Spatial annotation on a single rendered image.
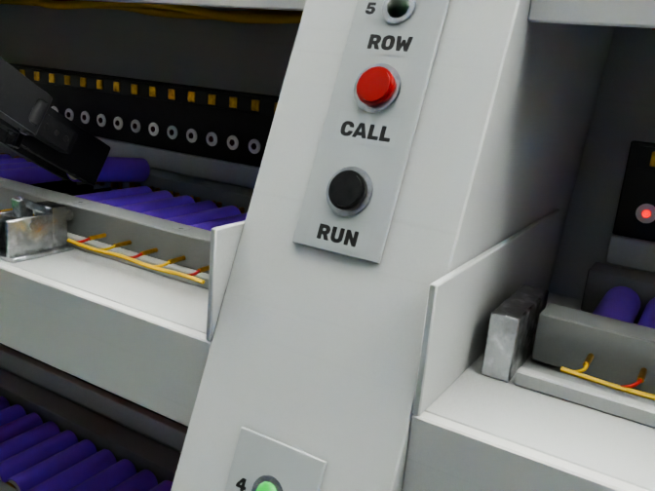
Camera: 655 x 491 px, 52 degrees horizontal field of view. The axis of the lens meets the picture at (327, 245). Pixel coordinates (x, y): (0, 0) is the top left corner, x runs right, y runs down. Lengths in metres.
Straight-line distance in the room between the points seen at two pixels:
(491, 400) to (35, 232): 0.26
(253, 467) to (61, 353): 0.14
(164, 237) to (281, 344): 0.13
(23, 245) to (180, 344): 0.13
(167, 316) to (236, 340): 0.05
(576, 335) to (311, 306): 0.11
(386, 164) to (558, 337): 0.11
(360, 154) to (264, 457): 0.13
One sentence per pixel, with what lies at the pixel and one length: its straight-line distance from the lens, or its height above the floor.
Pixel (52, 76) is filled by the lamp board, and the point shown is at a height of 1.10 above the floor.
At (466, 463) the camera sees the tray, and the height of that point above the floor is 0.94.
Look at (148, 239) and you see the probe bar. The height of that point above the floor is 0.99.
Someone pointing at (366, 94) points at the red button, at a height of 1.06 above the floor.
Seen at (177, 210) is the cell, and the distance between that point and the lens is 0.45.
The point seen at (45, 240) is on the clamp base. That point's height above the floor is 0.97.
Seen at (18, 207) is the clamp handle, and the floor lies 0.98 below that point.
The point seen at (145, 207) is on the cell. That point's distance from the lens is 0.45.
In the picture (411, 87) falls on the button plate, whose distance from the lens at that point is 0.27.
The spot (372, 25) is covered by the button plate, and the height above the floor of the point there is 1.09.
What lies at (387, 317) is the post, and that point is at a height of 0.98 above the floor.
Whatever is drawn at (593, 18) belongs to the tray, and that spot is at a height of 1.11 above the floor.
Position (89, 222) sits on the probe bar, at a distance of 0.42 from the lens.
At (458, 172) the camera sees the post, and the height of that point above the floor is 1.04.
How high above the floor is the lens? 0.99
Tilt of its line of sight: 3 degrees up
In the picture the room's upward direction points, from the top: 15 degrees clockwise
